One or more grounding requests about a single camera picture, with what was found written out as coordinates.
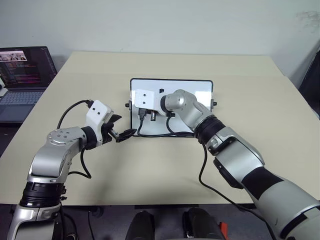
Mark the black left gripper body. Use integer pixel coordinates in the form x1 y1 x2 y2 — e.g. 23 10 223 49
100 121 120 145

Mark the black-framed tabletop whiteboard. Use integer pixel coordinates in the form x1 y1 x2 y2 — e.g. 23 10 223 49
129 78 214 138

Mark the black caster wheel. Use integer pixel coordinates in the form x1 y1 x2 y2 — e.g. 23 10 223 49
91 206 105 218

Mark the dark rounded shape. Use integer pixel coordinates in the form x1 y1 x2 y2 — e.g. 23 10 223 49
182 207 226 240
124 210 157 240

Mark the dark grey open laptop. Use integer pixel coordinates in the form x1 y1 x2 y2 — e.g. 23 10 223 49
0 45 59 124

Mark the small white object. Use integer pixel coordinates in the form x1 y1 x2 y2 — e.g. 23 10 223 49
0 77 9 97

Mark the small red part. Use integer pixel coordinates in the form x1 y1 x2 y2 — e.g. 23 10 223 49
219 221 229 240

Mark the black furniture piece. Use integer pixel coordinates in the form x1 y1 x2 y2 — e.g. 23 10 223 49
298 44 320 121

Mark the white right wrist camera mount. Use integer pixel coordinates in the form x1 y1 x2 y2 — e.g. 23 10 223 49
134 88 167 117

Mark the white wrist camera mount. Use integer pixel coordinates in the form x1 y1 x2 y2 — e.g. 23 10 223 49
85 99 115 147
134 88 167 117

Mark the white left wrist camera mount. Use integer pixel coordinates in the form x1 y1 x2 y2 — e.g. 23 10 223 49
85 99 115 147

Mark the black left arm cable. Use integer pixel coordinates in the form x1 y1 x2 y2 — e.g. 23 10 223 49
57 99 95 180

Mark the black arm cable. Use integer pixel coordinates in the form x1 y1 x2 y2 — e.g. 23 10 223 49
57 99 95 180
136 108 279 240

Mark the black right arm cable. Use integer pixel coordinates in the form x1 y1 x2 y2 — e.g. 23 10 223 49
136 108 279 240

